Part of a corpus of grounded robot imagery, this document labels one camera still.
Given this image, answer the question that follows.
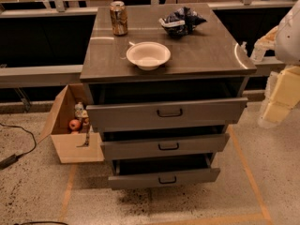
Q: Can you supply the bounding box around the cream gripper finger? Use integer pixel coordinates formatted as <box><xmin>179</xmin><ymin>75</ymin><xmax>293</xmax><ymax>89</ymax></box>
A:
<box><xmin>258</xmin><ymin>99</ymin><xmax>291</xmax><ymax>128</ymax></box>
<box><xmin>265</xmin><ymin>65</ymin><xmax>300</xmax><ymax>109</ymax></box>

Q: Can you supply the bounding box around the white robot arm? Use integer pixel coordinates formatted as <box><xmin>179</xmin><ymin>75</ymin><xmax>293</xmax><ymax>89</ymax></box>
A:
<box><xmin>250</xmin><ymin>1</ymin><xmax>300</xmax><ymax>128</ymax></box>

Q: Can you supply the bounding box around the grey drawer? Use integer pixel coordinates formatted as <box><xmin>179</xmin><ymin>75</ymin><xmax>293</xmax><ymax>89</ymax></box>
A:
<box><xmin>87</xmin><ymin>97</ymin><xmax>248</xmax><ymax>133</ymax></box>
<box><xmin>108</xmin><ymin>168</ymin><xmax>220</xmax><ymax>189</ymax></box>
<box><xmin>101</xmin><ymin>133</ymin><xmax>230</xmax><ymax>160</ymax></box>

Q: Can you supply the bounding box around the top grey drawer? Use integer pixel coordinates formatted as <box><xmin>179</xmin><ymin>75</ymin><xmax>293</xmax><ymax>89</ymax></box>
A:
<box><xmin>87</xmin><ymin>97</ymin><xmax>248</xmax><ymax>133</ymax></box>

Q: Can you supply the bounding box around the blue chip bag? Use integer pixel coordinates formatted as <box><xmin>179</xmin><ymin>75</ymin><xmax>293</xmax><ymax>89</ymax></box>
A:
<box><xmin>158</xmin><ymin>7</ymin><xmax>206</xmax><ymax>38</ymax></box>

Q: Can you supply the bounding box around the white paper bowl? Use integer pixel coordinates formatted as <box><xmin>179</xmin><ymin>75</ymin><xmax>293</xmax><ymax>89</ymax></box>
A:
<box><xmin>127</xmin><ymin>42</ymin><xmax>171</xmax><ymax>70</ymax></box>

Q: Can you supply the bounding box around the red apple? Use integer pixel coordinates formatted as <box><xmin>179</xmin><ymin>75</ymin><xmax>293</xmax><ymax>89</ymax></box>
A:
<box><xmin>68</xmin><ymin>119</ymin><xmax>82</xmax><ymax>131</ymax></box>

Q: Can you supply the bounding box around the bottom grey drawer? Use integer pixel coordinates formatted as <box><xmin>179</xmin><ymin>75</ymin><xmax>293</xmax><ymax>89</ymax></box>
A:
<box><xmin>108</xmin><ymin>168</ymin><xmax>220</xmax><ymax>189</ymax></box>

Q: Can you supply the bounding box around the black power cable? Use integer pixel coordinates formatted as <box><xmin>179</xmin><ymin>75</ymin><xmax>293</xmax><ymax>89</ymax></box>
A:
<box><xmin>0</xmin><ymin>122</ymin><xmax>38</xmax><ymax>171</ymax></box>

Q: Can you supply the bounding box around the gold soda can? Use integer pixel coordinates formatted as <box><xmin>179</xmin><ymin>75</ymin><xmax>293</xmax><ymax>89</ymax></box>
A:
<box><xmin>110</xmin><ymin>1</ymin><xmax>128</xmax><ymax>36</ymax></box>

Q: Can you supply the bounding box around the grey metal rail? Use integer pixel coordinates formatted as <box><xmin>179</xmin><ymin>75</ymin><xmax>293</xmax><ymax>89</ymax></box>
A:
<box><xmin>0</xmin><ymin>65</ymin><xmax>83</xmax><ymax>88</ymax></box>

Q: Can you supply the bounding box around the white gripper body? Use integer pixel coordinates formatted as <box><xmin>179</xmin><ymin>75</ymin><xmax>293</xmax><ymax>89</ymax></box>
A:
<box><xmin>250</xmin><ymin>26</ymin><xmax>278</xmax><ymax>62</ymax></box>

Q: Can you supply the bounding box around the open cardboard box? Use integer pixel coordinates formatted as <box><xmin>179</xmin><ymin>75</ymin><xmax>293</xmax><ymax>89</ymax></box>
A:
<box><xmin>37</xmin><ymin>83</ymin><xmax>104</xmax><ymax>163</ymax></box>

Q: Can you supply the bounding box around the middle grey drawer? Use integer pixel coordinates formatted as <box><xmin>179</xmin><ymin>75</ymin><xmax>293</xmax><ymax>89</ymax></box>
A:
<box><xmin>101</xmin><ymin>133</ymin><xmax>230</xmax><ymax>160</ymax></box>

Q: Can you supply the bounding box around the grey drawer cabinet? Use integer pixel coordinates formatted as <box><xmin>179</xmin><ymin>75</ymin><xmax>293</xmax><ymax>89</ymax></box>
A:
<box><xmin>81</xmin><ymin>4</ymin><xmax>256</xmax><ymax>189</ymax></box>

